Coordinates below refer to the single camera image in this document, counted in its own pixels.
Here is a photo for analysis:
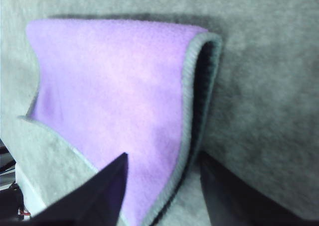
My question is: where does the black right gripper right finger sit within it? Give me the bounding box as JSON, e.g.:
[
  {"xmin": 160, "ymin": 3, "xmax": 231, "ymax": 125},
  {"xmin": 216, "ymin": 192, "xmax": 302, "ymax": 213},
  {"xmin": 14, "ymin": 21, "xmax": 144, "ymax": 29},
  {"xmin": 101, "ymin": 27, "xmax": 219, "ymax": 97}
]
[{"xmin": 199, "ymin": 150, "xmax": 309, "ymax": 226}]

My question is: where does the purple towel with grey hem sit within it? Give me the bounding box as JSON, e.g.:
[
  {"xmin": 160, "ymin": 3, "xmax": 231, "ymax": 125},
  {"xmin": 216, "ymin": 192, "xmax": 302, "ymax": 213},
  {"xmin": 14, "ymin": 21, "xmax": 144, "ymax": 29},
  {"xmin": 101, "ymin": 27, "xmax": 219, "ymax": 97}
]
[{"xmin": 17, "ymin": 18, "xmax": 223, "ymax": 226}]

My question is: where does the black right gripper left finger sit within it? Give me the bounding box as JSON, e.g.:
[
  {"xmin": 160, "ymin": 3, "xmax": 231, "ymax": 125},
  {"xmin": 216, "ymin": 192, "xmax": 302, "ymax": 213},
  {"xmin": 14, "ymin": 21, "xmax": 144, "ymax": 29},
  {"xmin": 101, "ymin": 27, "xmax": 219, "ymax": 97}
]
[{"xmin": 29, "ymin": 152, "xmax": 130, "ymax": 226}]

